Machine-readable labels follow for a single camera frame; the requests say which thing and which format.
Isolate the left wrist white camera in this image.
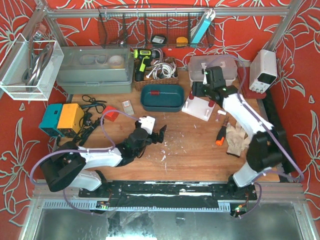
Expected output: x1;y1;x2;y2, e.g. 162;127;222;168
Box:
138;116;156;135

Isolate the black round tin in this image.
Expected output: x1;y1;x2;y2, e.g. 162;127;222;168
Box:
150;34;167;48

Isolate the teal plastic tray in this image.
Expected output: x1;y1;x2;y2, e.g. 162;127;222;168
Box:
140;84;185;113

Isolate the black wire basket shelf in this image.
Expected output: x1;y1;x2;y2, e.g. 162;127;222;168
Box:
97;3;215;48

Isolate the black cable duct strip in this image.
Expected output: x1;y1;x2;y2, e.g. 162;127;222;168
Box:
262;90;295;162

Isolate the grey plastic toolbox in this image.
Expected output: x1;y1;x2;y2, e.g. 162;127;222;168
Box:
56;46;134;95

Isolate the small red spring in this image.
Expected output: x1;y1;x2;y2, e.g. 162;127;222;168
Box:
149;90;161;96

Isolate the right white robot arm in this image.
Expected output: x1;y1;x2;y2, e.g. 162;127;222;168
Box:
192;66;283;198

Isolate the red small block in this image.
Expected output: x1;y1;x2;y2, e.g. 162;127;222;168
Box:
102;105;119;122

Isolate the small grey metal plate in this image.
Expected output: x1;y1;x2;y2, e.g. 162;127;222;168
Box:
122;100;135;116

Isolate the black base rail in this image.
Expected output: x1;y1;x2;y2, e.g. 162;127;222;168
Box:
78;181;258;210

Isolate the yellow green cordless drill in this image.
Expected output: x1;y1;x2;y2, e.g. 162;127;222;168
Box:
133;48;163;82

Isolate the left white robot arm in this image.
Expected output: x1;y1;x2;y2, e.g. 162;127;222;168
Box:
39;125;167;192

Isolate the white coiled cable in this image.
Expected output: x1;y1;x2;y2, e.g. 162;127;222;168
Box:
146;62;177;80

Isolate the clear acrylic box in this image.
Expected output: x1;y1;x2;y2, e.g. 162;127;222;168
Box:
0;34;64;101

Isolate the yellow tape measure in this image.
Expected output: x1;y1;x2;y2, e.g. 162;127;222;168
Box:
176;36;189;48

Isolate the blue white flat box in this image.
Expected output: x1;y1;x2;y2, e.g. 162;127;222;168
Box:
190;8;216;48

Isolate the orange black screwdriver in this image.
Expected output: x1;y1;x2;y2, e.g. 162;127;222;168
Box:
215;116;229;146

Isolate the wicker basket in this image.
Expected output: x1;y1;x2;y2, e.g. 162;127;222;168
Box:
132;57;179;91

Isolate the white power supply unit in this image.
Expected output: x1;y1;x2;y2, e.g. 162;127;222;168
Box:
249;49;277;94

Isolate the teal box device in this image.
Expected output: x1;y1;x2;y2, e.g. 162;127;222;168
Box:
38;103;63;137

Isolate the white peg board fixture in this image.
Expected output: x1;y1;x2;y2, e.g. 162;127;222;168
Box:
181;96;216;122

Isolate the black cable bundle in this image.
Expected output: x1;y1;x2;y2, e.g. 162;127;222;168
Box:
56;94;108;151

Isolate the red book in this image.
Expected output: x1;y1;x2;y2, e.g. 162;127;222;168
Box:
237;66;267;100

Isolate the white plastic storage box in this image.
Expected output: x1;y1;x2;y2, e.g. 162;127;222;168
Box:
188;54;238;86

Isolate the yellow soldering station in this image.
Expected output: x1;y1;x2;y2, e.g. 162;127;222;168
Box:
57;103;84;138

